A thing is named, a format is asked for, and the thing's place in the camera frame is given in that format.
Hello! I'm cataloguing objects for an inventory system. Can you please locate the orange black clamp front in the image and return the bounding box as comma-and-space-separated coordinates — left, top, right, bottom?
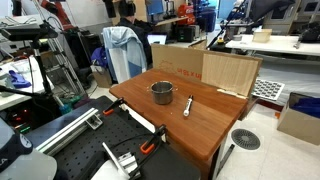
128, 124, 167, 180

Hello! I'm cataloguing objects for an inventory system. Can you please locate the blue glove on desk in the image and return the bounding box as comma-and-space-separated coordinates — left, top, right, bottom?
9, 70, 31, 89

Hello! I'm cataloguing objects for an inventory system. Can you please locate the small wooden box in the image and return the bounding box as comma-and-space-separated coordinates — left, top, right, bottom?
252, 29, 272, 43

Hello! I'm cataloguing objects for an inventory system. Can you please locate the chair with blue jacket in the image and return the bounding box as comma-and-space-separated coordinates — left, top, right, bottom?
102, 26, 147, 83

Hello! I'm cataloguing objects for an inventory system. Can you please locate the black cap with logo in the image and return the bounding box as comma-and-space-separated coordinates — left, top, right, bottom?
0, 120, 33, 173

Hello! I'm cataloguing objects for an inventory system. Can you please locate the person in black clothes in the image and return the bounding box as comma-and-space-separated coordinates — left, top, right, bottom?
117, 0, 153, 66

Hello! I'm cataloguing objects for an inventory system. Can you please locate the open laptop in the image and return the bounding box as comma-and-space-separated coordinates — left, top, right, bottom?
147, 34, 167, 45

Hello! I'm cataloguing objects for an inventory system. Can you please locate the small brown cardboard box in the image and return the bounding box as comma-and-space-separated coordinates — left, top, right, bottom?
90, 65, 112, 88

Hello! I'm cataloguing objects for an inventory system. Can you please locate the black and white marker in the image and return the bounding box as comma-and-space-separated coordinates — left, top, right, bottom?
183, 95, 193, 117

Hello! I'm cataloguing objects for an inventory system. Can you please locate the orange black clamp rear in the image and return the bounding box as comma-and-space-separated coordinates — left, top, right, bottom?
102, 97, 126, 116

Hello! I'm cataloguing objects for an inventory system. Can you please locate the white table at rear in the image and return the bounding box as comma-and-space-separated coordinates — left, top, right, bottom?
226, 35, 320, 56

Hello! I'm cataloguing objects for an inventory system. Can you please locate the cardboard backboard panel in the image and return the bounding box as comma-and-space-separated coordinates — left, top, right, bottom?
151, 44, 262, 97

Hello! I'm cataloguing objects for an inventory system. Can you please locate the black perforated breadboard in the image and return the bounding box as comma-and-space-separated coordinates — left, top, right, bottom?
54, 110, 200, 180

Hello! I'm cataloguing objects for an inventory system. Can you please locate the black camera on tripod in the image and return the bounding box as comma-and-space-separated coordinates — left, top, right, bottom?
0, 21, 58, 97

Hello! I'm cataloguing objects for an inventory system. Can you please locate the orange black clamp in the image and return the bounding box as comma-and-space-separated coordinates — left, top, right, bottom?
128, 124, 167, 180
102, 97, 126, 116

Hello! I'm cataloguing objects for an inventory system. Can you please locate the silver aluminium extrusion rail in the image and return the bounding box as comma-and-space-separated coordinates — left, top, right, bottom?
36, 108, 103, 156

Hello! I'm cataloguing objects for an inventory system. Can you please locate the cardboard box with blue cloth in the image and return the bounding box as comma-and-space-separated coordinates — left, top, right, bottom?
277, 92, 320, 145

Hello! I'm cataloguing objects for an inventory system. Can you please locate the silver metal corner bracket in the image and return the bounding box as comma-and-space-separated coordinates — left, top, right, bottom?
101, 142, 138, 180

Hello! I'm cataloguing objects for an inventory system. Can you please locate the small steel pot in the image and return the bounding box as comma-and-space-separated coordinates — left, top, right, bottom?
147, 81, 177, 105

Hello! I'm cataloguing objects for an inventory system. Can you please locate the white dotted calibration board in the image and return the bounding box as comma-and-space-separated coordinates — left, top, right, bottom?
252, 79, 285, 100

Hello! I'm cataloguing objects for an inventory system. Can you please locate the round floor drain grate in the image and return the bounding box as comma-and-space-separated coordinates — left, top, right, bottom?
231, 129, 260, 150

